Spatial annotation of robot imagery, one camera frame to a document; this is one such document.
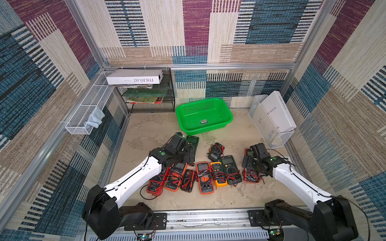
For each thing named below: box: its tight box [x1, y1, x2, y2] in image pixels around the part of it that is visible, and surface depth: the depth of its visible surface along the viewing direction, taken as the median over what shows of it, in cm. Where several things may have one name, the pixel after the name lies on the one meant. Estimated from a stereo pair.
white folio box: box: [106, 68, 164, 85], surface depth 81 cm
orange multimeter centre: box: [195, 161, 215, 195], surface depth 85 cm
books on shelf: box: [122, 84, 168, 104], surface depth 100 cm
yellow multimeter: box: [210, 161, 228, 187], surface depth 86 cm
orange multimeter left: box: [164, 162, 188, 192], surface depth 85 cm
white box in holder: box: [260, 90, 298, 134], surface depth 92 cm
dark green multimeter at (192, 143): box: [186, 135, 200, 163], surface depth 101 cm
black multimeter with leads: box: [180, 168, 198, 193], surface depth 85 cm
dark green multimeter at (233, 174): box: [220, 155, 243, 185], surface depth 88 cm
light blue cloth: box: [83, 105, 106, 130], surface depth 69 cm
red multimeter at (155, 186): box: [146, 166, 170, 197], surface depth 83 cm
